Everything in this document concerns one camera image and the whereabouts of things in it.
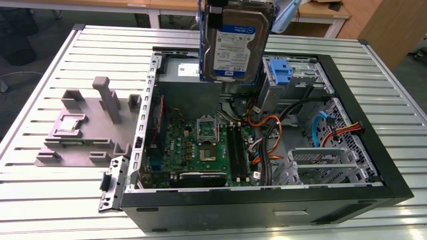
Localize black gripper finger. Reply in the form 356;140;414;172
207;0;225;28

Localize hard disk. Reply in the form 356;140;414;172
197;0;277;87

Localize red orange power wire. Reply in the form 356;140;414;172
320;121;368;148

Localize metal disk bay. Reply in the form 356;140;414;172
282;147;372;186

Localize blue plastic drive latch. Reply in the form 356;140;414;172
270;58;294;86

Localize grey power supply unit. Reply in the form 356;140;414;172
157;57;225;121

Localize metal drive cage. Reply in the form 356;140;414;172
258;57;336;116

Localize metal socket cover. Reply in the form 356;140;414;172
195;114;222;146

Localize green motherboard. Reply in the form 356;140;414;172
143;117;265;188

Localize wooden cabinet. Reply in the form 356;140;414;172
337;0;427;72

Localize CPU socket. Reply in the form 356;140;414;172
198;145;222;163

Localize black RAM slot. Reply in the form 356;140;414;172
227;121;242;183

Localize grey parts rack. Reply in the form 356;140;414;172
34;76;143;167

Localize black office chair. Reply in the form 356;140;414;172
0;7;41;66

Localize silver CPU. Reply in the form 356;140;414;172
59;117;82;132

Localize chair base with castors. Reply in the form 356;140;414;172
413;46;427;61

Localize green RAM stick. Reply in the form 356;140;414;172
59;140;111;146

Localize black graphics card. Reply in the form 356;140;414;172
169;171;229;189

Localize black open PC case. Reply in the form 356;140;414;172
119;46;417;233

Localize wooden desk white frame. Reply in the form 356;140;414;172
50;0;202;29
293;0;354;38

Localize orange wire bundle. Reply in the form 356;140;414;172
249;114;285;166

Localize blue data wire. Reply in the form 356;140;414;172
313;109;336;148

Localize thick black cables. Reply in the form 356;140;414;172
258;96;338;186

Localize hinged metal case bracket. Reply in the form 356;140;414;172
98;155;131;213

